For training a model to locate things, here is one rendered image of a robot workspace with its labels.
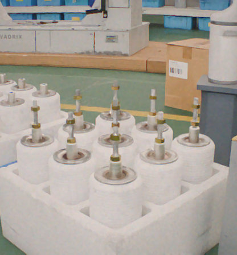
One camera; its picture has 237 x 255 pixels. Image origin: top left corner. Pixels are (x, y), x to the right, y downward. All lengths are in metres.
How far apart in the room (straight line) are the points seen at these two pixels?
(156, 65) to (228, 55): 1.55
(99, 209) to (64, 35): 2.33
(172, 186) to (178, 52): 1.20
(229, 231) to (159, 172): 0.19
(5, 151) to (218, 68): 0.63
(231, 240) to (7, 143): 0.63
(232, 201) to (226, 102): 0.47
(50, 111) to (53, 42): 1.80
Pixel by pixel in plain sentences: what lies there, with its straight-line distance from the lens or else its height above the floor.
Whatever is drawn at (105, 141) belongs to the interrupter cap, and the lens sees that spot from 0.91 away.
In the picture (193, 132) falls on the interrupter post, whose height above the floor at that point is 0.27.
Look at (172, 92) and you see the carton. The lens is 2.02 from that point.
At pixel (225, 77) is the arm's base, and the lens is 1.24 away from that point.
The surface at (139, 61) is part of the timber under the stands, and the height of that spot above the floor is 0.07.
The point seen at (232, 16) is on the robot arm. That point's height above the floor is 0.50.
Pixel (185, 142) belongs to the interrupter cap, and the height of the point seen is 0.25.
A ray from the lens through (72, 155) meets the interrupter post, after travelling 0.83.
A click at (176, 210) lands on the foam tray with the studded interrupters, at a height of 0.17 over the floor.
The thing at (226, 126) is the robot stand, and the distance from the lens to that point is 1.26.
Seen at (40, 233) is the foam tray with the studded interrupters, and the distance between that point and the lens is 0.90.
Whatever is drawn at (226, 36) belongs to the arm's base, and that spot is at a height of 0.44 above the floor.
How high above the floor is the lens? 0.58
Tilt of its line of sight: 20 degrees down
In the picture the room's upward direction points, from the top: straight up
